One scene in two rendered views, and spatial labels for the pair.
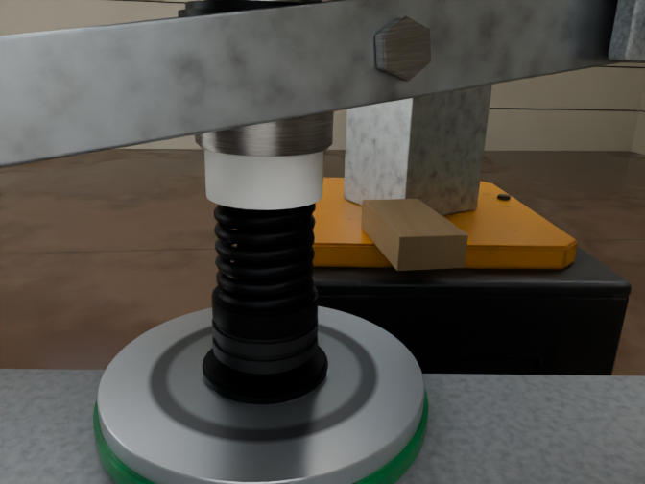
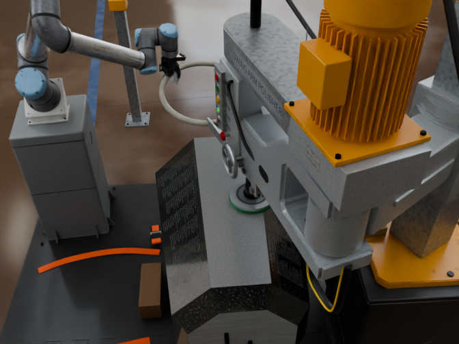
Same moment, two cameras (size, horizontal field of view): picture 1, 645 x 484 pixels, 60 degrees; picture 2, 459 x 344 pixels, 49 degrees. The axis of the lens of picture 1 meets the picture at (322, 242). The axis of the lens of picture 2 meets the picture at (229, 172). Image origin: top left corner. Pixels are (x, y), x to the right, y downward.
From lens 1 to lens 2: 2.21 m
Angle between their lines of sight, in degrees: 78
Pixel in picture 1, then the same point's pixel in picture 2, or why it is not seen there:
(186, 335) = not seen: hidden behind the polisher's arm
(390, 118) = not seen: hidden behind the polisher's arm
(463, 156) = (416, 233)
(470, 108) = (422, 220)
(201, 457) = (233, 190)
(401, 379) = (250, 207)
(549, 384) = (262, 231)
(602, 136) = not seen: outside the picture
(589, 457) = (244, 231)
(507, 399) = (257, 224)
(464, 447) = (244, 218)
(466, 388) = (259, 220)
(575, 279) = (367, 283)
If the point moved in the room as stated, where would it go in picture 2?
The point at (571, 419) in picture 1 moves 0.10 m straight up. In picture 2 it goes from (253, 231) to (253, 216)
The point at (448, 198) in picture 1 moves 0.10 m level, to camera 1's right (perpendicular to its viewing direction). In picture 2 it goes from (408, 241) to (414, 260)
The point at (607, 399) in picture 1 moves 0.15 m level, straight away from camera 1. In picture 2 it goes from (258, 237) to (289, 251)
